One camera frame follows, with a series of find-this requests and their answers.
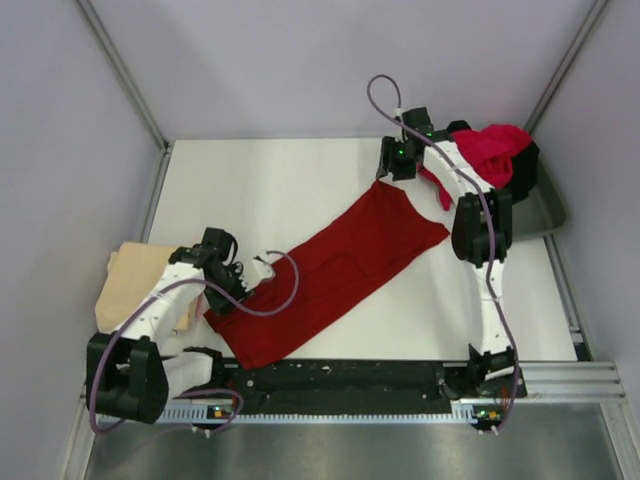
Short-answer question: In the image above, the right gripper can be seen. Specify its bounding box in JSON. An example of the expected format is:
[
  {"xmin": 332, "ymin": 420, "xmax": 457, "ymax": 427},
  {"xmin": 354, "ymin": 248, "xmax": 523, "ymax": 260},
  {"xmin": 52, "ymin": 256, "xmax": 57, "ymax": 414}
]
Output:
[{"xmin": 376, "ymin": 137, "xmax": 418, "ymax": 182}]

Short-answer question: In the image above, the dark red t shirt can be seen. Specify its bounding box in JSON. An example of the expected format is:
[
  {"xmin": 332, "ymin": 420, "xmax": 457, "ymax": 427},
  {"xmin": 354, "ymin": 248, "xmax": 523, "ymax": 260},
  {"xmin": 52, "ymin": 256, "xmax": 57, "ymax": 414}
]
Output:
[{"xmin": 204, "ymin": 181, "xmax": 449, "ymax": 369}]

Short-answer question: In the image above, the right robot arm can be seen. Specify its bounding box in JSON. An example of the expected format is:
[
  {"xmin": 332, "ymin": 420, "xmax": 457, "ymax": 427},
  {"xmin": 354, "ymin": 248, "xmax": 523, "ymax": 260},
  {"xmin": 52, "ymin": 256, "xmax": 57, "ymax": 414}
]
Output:
[{"xmin": 376, "ymin": 107, "xmax": 518, "ymax": 399}]

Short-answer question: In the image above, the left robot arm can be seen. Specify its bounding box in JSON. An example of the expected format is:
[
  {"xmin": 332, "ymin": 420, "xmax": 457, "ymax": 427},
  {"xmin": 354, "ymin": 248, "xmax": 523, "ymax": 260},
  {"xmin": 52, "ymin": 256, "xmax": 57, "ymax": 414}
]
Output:
[{"xmin": 86, "ymin": 228, "xmax": 274, "ymax": 424}]

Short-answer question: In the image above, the folded beige t shirt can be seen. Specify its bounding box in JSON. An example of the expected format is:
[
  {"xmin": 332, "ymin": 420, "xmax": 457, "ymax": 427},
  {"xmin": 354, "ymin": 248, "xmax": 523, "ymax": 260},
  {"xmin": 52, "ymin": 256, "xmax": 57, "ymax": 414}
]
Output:
[{"xmin": 95, "ymin": 242, "xmax": 207, "ymax": 341}]

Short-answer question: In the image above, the bright red t shirt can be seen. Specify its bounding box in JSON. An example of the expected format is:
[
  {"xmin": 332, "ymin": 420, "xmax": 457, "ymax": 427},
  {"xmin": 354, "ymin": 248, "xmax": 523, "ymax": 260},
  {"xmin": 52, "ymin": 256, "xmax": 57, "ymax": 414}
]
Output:
[{"xmin": 419, "ymin": 122, "xmax": 532, "ymax": 212}]

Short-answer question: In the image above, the grey plastic tray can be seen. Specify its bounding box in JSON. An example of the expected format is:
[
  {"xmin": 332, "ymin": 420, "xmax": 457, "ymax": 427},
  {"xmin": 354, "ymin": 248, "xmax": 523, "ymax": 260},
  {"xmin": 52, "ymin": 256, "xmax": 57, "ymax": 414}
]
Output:
[{"xmin": 513, "ymin": 157, "xmax": 569, "ymax": 242}]

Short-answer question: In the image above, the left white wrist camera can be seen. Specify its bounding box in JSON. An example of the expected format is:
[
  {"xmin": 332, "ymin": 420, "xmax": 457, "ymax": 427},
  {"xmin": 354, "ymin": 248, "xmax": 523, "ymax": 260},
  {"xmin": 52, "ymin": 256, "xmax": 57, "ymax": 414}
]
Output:
[{"xmin": 240, "ymin": 255, "xmax": 275, "ymax": 290}]

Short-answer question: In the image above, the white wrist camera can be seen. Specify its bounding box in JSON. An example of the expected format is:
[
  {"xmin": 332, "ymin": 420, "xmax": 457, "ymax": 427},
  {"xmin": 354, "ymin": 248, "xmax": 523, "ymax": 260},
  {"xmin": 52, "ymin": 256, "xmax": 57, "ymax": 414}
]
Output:
[
  {"xmin": 393, "ymin": 107, "xmax": 405, "ymax": 141},
  {"xmin": 240, "ymin": 255, "xmax": 275, "ymax": 290}
]

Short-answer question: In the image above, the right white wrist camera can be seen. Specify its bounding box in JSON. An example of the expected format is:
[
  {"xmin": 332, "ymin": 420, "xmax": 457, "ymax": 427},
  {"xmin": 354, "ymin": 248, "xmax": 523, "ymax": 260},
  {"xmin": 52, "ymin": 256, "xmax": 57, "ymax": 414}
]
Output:
[{"xmin": 393, "ymin": 107, "xmax": 405, "ymax": 141}]

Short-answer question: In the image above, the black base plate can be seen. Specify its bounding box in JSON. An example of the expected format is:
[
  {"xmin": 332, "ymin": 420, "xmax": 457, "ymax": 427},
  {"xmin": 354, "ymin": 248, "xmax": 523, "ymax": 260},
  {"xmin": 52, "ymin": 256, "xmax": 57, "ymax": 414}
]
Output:
[{"xmin": 169, "ymin": 356, "xmax": 529, "ymax": 415}]

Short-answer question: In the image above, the grey slotted cable duct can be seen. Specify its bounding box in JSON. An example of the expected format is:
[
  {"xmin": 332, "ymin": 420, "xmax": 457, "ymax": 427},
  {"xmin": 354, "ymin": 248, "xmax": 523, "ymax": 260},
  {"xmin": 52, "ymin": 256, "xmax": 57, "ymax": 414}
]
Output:
[{"xmin": 101, "ymin": 403, "xmax": 506, "ymax": 425}]

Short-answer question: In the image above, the left aluminium corner post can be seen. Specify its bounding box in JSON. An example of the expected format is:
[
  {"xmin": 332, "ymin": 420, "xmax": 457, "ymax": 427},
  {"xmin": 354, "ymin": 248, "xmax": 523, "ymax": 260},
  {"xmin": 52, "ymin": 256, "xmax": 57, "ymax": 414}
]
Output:
[{"xmin": 74, "ymin": 0, "xmax": 171, "ymax": 151}]

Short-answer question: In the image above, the aluminium corner post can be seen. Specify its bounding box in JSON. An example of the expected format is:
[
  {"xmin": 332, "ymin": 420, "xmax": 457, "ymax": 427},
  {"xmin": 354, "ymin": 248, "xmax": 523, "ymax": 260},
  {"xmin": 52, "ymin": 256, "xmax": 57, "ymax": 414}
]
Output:
[
  {"xmin": 524, "ymin": 0, "xmax": 612, "ymax": 134},
  {"xmin": 74, "ymin": 0, "xmax": 171, "ymax": 151}
]

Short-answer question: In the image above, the right aluminium corner post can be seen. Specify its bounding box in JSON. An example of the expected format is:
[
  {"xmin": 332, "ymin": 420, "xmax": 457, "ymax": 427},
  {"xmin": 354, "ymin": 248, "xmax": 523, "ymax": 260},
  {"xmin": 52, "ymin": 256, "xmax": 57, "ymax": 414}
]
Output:
[{"xmin": 524, "ymin": 0, "xmax": 612, "ymax": 134}]

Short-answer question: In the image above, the aluminium front rail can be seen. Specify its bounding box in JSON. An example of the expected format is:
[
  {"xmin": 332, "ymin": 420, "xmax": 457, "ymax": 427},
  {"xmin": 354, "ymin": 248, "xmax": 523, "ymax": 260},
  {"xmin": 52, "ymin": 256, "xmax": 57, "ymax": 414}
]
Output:
[{"xmin": 98, "ymin": 359, "xmax": 624, "ymax": 401}]

